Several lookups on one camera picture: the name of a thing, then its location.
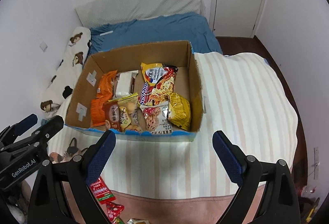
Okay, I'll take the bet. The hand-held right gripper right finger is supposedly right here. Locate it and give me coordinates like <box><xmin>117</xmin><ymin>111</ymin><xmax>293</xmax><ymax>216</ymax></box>
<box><xmin>213</xmin><ymin>131</ymin><xmax>301</xmax><ymax>224</ymax></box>

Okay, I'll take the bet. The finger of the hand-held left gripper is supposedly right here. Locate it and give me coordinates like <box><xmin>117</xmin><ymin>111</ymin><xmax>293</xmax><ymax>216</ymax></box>
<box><xmin>0</xmin><ymin>114</ymin><xmax>38</xmax><ymax>149</ymax></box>
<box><xmin>0</xmin><ymin>115</ymin><xmax>64</xmax><ymax>154</ymax></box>

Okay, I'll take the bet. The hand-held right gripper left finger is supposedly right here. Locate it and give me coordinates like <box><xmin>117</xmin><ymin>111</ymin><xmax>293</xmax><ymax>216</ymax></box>
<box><xmin>28</xmin><ymin>130</ymin><xmax>117</xmax><ymax>224</ymax></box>

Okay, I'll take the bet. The small brown snack packet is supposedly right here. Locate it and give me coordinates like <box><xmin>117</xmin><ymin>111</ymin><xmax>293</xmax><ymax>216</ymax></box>
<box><xmin>102</xmin><ymin>100</ymin><xmax>122</xmax><ymax>132</ymax></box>

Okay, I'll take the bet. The wide orange snack packet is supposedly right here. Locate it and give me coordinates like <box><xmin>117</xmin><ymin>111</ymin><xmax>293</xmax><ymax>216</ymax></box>
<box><xmin>90</xmin><ymin>98</ymin><xmax>107</xmax><ymax>127</ymax></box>

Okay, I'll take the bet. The yellow clear biscuit packet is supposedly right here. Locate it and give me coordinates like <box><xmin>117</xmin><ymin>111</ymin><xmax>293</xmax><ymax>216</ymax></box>
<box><xmin>112</xmin><ymin>92</ymin><xmax>142</xmax><ymax>133</ymax></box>

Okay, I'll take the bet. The tall orange snack packet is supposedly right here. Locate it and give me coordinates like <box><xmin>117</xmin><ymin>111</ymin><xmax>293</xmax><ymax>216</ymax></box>
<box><xmin>96</xmin><ymin>70</ymin><xmax>118</xmax><ymax>100</ymax></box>

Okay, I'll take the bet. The white cookie packet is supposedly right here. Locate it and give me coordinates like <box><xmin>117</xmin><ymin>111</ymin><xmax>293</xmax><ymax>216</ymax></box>
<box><xmin>139</xmin><ymin>101</ymin><xmax>171</xmax><ymax>132</ymax></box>

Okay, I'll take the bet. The yellow foil snack packet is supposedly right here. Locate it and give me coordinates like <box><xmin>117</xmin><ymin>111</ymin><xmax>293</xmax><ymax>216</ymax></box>
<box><xmin>167</xmin><ymin>92</ymin><xmax>192</xmax><ymax>131</ymax></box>

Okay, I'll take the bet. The plain white snack packet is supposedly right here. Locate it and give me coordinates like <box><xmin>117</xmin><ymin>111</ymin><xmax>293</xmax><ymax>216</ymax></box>
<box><xmin>113</xmin><ymin>70</ymin><xmax>139</xmax><ymax>98</ymax></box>

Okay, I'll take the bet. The cardboard box blue print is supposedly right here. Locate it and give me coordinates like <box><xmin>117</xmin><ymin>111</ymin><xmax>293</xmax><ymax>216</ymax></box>
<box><xmin>64</xmin><ymin>40</ymin><xmax>203</xmax><ymax>143</ymax></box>

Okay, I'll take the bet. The instant noodle packet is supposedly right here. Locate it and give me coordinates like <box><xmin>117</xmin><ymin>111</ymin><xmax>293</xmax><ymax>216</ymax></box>
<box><xmin>138</xmin><ymin>62</ymin><xmax>178</xmax><ymax>107</ymax></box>

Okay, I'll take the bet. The fuzzy beige plush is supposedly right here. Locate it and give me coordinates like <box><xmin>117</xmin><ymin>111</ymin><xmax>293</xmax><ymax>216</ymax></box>
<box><xmin>6</xmin><ymin>180</ymin><xmax>32</xmax><ymax>224</ymax></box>

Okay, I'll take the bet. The long red snack packet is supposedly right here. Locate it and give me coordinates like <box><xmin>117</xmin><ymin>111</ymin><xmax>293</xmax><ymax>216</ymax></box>
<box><xmin>89</xmin><ymin>176</ymin><xmax>116</xmax><ymax>204</ymax></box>

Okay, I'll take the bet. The striped pink cat-print blanket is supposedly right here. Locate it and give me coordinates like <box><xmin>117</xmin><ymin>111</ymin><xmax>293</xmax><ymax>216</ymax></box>
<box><xmin>47</xmin><ymin>52</ymin><xmax>300</xmax><ymax>224</ymax></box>

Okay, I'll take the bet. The small red snack packet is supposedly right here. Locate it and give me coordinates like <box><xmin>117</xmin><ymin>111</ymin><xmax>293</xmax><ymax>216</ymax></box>
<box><xmin>105</xmin><ymin>202</ymin><xmax>125</xmax><ymax>221</ymax></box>

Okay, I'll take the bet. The white bear-print pillow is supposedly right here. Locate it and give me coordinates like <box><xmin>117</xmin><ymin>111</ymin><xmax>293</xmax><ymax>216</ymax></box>
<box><xmin>41</xmin><ymin>27</ymin><xmax>92</xmax><ymax>119</ymax></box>

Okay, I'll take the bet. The brown bag with clutter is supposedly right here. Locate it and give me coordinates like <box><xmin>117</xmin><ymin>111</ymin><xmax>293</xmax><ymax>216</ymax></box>
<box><xmin>298</xmin><ymin>187</ymin><xmax>322</xmax><ymax>218</ymax></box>

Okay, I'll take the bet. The blue bed sheet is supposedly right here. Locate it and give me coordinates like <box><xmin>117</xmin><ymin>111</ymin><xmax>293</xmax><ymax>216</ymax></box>
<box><xmin>87</xmin><ymin>12</ymin><xmax>224</xmax><ymax>56</ymax></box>

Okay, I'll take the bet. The grey quilted pillow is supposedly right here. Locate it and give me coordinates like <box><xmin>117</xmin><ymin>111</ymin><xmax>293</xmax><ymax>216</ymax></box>
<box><xmin>75</xmin><ymin>0</ymin><xmax>206</xmax><ymax>28</ymax></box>

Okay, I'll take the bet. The white socket strip with cable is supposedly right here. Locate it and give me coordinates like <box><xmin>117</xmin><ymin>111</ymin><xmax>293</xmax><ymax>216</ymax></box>
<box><xmin>310</xmin><ymin>147</ymin><xmax>320</xmax><ymax>179</ymax></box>

